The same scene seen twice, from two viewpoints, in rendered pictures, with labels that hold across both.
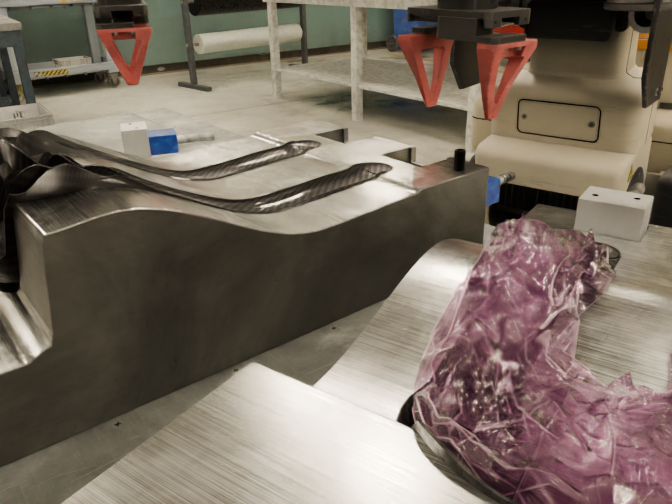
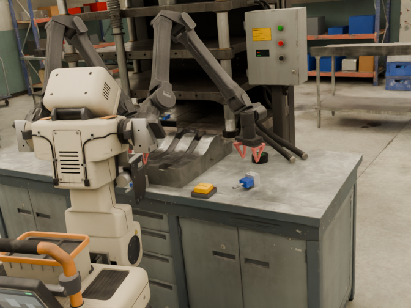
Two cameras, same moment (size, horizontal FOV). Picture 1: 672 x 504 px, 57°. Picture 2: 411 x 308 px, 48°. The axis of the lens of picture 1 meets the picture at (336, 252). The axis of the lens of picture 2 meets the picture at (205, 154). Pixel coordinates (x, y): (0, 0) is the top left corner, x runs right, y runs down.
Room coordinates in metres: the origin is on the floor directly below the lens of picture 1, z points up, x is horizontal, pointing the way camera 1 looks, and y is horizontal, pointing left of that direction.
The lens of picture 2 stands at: (2.48, -0.53, 1.57)
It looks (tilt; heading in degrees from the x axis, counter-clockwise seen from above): 19 degrees down; 159
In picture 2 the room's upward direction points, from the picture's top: 5 degrees counter-clockwise
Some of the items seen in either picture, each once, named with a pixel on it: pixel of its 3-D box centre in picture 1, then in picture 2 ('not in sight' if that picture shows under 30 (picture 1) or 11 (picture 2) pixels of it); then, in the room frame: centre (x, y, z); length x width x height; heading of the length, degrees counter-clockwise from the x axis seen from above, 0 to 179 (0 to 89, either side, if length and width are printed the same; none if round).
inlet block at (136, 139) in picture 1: (169, 140); (244, 183); (0.90, 0.24, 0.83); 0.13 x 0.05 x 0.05; 108
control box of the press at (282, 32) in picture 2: not in sight; (279, 139); (0.22, 0.82, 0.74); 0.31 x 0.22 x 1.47; 37
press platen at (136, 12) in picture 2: not in sight; (171, 18); (-0.52, 0.48, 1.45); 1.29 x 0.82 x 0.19; 37
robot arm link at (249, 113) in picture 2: not in sight; (248, 117); (0.88, 0.28, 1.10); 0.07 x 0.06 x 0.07; 116
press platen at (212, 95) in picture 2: not in sight; (180, 92); (-0.52, 0.49, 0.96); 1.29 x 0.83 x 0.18; 37
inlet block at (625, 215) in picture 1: (623, 209); not in sight; (0.50, -0.25, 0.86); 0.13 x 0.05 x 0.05; 145
